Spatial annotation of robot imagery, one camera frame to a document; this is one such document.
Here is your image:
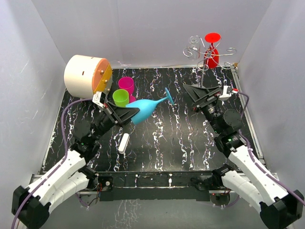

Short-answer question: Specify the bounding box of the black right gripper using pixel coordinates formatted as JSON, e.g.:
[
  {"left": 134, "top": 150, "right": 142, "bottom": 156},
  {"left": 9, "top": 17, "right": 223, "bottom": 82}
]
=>
[{"left": 182, "top": 84, "right": 223, "bottom": 134}]

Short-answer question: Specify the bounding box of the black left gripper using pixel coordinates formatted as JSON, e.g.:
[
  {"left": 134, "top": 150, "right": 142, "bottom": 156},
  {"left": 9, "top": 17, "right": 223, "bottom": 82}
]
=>
[{"left": 91, "top": 101, "right": 140, "bottom": 142}]

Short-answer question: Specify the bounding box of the green wine glass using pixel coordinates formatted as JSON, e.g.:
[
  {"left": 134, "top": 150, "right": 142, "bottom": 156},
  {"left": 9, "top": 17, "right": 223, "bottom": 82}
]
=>
[{"left": 112, "top": 89, "right": 129, "bottom": 107}]

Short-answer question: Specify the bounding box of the blue wine glass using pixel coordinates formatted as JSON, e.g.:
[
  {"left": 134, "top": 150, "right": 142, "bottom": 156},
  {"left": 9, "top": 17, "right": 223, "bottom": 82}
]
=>
[{"left": 126, "top": 87, "right": 174, "bottom": 125}]

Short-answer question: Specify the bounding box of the pink wine glass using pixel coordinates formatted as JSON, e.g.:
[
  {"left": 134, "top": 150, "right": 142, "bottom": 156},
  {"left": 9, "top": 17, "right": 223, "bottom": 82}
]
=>
[{"left": 118, "top": 77, "right": 136, "bottom": 103}]

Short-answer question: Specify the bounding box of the red wine glass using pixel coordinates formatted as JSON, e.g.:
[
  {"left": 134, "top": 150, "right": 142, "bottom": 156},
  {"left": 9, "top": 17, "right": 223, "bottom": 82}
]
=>
[{"left": 204, "top": 32, "right": 221, "bottom": 69}]

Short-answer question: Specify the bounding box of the clear wine glass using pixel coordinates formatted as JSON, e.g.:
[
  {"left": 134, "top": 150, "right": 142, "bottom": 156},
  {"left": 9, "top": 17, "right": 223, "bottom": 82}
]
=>
[{"left": 184, "top": 36, "right": 200, "bottom": 61}]

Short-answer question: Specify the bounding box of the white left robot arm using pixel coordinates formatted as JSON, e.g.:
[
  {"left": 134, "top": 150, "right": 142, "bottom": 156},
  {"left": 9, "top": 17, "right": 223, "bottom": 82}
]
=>
[{"left": 11, "top": 89, "right": 174, "bottom": 229}]

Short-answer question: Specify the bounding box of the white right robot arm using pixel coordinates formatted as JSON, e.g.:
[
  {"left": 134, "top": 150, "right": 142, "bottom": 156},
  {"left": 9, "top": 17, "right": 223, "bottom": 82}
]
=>
[{"left": 184, "top": 85, "right": 305, "bottom": 229}]

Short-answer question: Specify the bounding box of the chrome wine glass rack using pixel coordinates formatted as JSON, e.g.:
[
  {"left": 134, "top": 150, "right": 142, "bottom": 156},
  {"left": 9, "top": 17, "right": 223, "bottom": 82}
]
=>
[{"left": 183, "top": 32, "right": 237, "bottom": 88}]

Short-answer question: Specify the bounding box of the small white bar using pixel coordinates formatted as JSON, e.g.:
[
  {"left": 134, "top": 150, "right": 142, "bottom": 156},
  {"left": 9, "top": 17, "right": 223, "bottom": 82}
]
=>
[{"left": 118, "top": 133, "right": 130, "bottom": 154}]

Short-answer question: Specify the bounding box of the white orange cylinder drum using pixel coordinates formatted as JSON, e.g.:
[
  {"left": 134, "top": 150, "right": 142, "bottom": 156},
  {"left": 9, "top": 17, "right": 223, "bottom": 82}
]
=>
[{"left": 64, "top": 55, "right": 112, "bottom": 99}]

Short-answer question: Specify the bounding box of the black front base bar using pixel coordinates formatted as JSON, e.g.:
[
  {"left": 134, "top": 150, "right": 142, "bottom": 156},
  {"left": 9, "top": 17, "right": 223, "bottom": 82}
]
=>
[{"left": 98, "top": 171, "right": 234, "bottom": 204}]

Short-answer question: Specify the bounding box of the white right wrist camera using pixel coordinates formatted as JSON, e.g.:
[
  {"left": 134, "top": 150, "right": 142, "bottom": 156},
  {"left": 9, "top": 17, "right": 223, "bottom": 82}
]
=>
[{"left": 218, "top": 85, "right": 239, "bottom": 101}]

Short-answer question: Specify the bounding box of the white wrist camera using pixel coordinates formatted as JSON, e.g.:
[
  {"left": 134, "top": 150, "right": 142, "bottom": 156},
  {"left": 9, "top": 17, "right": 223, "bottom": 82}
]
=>
[
  {"left": 92, "top": 91, "right": 106, "bottom": 109},
  {"left": 218, "top": 85, "right": 239, "bottom": 101}
]

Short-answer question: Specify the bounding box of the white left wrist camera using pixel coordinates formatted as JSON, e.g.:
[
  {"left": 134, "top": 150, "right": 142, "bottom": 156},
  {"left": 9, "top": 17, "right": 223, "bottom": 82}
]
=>
[{"left": 92, "top": 91, "right": 106, "bottom": 109}]

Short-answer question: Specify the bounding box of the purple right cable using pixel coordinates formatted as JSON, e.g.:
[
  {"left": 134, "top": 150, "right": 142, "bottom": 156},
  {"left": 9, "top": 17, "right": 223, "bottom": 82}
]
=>
[{"left": 224, "top": 90, "right": 305, "bottom": 208}]

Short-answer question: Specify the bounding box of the purple cable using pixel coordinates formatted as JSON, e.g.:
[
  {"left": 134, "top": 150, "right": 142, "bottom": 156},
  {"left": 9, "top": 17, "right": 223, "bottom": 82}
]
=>
[
  {"left": 224, "top": 90, "right": 305, "bottom": 208},
  {"left": 10, "top": 99, "right": 96, "bottom": 229}
]

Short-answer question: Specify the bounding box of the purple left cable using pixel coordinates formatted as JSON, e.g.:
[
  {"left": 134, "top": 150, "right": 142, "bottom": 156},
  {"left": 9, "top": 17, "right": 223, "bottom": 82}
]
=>
[{"left": 10, "top": 99, "right": 96, "bottom": 229}]

